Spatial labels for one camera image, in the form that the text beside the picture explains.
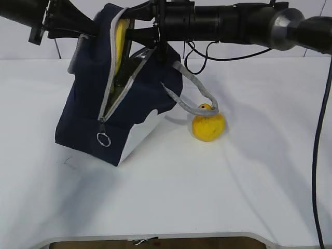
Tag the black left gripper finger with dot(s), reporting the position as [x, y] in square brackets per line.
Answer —
[59, 33]
[66, 18]

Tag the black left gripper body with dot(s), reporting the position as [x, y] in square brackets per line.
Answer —
[39, 12]

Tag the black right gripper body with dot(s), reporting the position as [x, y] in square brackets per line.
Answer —
[174, 20]

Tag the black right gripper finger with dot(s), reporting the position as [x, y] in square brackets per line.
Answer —
[145, 11]
[144, 35]

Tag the yellow banana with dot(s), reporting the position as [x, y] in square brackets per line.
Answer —
[117, 42]

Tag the navy blue lunch bag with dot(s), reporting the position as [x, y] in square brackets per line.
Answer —
[110, 132]

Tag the yellow pear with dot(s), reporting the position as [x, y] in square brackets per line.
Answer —
[208, 129]

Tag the green lid glass container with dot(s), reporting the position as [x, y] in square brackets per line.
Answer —
[126, 70]

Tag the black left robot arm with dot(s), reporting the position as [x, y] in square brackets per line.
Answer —
[17, 11]

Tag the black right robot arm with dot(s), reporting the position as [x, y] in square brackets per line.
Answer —
[275, 25]

